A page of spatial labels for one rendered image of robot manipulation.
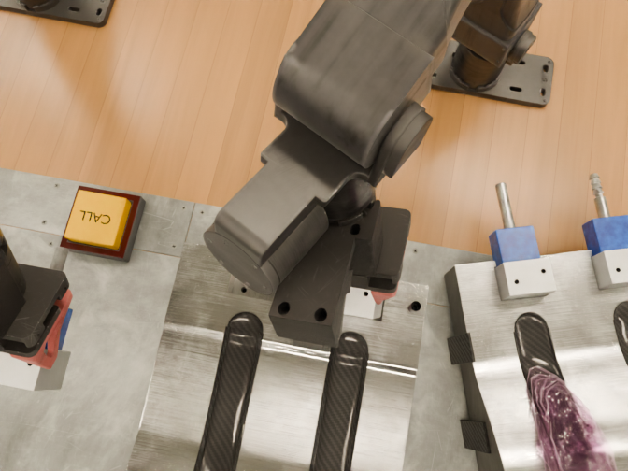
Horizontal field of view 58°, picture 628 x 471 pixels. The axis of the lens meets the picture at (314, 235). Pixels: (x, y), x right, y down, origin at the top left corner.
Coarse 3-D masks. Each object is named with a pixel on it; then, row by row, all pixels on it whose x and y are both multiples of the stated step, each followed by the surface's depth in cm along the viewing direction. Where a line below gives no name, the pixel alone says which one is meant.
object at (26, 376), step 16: (64, 256) 54; (64, 320) 53; (64, 336) 54; (0, 352) 50; (64, 352) 53; (0, 368) 49; (16, 368) 49; (32, 368) 49; (64, 368) 54; (16, 384) 49; (32, 384) 49; (48, 384) 51
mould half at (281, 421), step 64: (192, 256) 59; (192, 320) 57; (384, 320) 57; (192, 384) 56; (256, 384) 56; (320, 384) 56; (384, 384) 56; (192, 448) 55; (256, 448) 55; (384, 448) 54
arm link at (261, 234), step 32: (288, 128) 35; (416, 128) 30; (288, 160) 34; (320, 160) 34; (352, 160) 34; (384, 160) 32; (256, 192) 33; (288, 192) 33; (320, 192) 33; (224, 224) 32; (256, 224) 32; (288, 224) 32; (320, 224) 36; (224, 256) 36; (256, 256) 32; (288, 256) 34; (256, 288) 36
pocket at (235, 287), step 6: (234, 282) 61; (240, 282) 61; (228, 288) 58; (234, 288) 61; (240, 288) 61; (246, 288) 61; (240, 294) 61; (246, 294) 61; (252, 294) 61; (258, 294) 61; (270, 294) 61; (270, 300) 60
